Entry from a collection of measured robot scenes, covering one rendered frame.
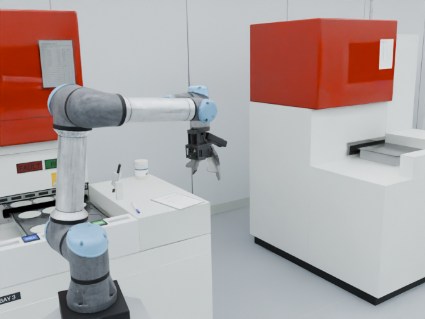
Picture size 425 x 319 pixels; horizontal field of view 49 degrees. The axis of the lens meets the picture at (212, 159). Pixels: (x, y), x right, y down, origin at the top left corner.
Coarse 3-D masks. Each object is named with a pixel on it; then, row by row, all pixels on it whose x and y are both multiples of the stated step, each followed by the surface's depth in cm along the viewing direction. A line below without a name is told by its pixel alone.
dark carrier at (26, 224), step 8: (40, 208) 224; (88, 208) 223; (16, 216) 214; (40, 216) 213; (48, 216) 213; (88, 216) 212; (96, 216) 212; (104, 216) 211; (24, 224) 204; (32, 224) 204; (40, 224) 204; (32, 232) 194
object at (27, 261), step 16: (112, 224) 185; (128, 224) 188; (16, 240) 171; (112, 240) 185; (128, 240) 189; (0, 256) 162; (16, 256) 166; (32, 256) 169; (48, 256) 172; (112, 256) 186; (0, 272) 163; (16, 272) 167; (32, 272) 170; (48, 272) 173; (0, 288) 164
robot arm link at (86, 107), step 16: (80, 96) 130; (96, 96) 130; (112, 96) 132; (80, 112) 129; (96, 112) 129; (112, 112) 130; (128, 112) 135; (144, 112) 138; (160, 112) 142; (176, 112) 146; (192, 112) 151; (208, 112) 153
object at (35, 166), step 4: (20, 164) 220; (24, 164) 221; (28, 164) 222; (32, 164) 223; (36, 164) 224; (40, 164) 226; (20, 168) 221; (24, 168) 222; (28, 168) 223; (32, 168) 224; (36, 168) 225; (40, 168) 226; (20, 172) 221
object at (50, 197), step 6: (84, 192) 239; (36, 198) 227; (42, 198) 228; (48, 198) 230; (54, 198) 231; (0, 204) 218; (6, 204) 219; (12, 204) 221; (18, 204) 222; (24, 204) 224; (0, 210) 218; (0, 216) 219; (0, 222) 219; (6, 222) 221
